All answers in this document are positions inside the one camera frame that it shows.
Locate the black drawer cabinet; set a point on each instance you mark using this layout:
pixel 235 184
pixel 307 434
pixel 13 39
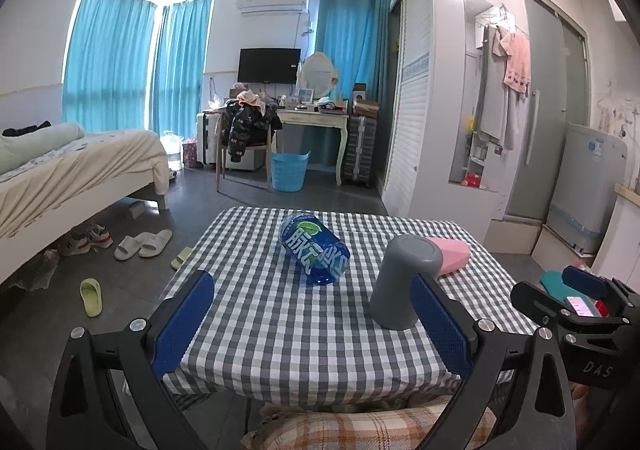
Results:
pixel 357 161

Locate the white washing machine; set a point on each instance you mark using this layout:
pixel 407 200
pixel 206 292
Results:
pixel 593 163

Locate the pink hanging towel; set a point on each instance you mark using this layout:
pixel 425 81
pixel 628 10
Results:
pixel 515 48

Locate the blue curtain behind desk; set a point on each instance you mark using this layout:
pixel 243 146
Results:
pixel 355 35

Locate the wooden chair with clothes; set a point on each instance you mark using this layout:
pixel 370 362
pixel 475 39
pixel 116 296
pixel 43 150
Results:
pixel 245 123

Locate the grey plastic cup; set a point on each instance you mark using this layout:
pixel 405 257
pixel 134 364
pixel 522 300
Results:
pixel 404 257

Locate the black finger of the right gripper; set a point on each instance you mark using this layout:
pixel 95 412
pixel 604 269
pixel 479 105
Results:
pixel 582 281
pixel 542 308

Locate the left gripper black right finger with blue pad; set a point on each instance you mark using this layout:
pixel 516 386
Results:
pixel 538 412

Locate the blue window curtain left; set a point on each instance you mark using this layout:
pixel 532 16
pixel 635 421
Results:
pixel 131 64

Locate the blue plastic bottle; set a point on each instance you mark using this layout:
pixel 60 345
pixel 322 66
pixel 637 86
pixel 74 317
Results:
pixel 321 256

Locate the black flat television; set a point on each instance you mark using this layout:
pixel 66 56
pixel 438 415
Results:
pixel 269 65

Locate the white air conditioner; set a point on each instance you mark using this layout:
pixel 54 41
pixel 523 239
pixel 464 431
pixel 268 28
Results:
pixel 259 7

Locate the green slipper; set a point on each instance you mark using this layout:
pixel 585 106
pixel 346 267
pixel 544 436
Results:
pixel 91 295

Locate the cream wooden desk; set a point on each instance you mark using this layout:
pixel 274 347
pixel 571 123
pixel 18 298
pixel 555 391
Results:
pixel 326 121

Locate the white round mirror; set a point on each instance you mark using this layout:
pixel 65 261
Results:
pixel 317 74

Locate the white wardrobe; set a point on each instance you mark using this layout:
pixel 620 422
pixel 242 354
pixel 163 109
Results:
pixel 426 116

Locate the bed with beige blanket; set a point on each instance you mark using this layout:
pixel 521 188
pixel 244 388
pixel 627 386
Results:
pixel 59 176

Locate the pink faceted cup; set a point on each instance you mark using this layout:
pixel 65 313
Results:
pixel 450 255

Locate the white slipper pair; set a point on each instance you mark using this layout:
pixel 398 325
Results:
pixel 145 245

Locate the teal stool seat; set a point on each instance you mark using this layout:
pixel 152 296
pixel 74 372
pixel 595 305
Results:
pixel 576 302

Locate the blue laundry basket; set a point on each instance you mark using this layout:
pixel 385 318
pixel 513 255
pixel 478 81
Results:
pixel 288 171

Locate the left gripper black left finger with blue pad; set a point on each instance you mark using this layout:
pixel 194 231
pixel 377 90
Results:
pixel 85 411

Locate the grey white checkered tablecloth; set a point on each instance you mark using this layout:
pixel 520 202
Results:
pixel 272 336

